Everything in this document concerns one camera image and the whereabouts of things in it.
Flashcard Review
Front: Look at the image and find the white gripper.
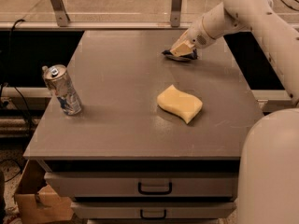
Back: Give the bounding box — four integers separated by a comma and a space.
170, 18, 216, 57

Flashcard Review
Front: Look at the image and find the dark blue rxbar wrapper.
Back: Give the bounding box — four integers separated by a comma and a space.
162, 49, 198, 62

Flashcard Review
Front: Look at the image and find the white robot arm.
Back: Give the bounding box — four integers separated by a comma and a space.
170, 0, 299, 224

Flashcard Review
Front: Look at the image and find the silver redbull can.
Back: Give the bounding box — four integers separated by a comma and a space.
42, 64, 82, 116

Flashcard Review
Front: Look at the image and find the yellow wavy sponge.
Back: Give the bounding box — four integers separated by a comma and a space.
157, 85, 203, 124

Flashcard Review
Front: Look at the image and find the grey lower drawer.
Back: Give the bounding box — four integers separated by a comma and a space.
71, 203, 235, 219

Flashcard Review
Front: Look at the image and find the grey drawer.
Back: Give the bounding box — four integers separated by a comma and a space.
45, 172, 237, 199
71, 203, 235, 219

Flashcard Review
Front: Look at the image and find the grey upper drawer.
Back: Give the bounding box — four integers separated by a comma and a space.
45, 172, 237, 199

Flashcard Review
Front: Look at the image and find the brown cardboard box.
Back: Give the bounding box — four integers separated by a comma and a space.
14, 161, 73, 224

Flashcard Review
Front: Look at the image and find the left metal bracket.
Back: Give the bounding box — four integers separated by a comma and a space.
50, 0, 70, 27

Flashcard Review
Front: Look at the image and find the black upper drawer handle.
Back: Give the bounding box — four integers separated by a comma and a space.
137, 182, 173, 195

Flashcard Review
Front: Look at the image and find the black drawer handle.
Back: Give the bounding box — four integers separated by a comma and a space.
137, 182, 173, 195
139, 209, 167, 220

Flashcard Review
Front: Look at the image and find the black lower drawer handle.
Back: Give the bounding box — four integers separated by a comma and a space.
139, 209, 167, 220

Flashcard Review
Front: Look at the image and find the black cable left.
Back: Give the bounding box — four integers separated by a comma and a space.
0, 18, 36, 135

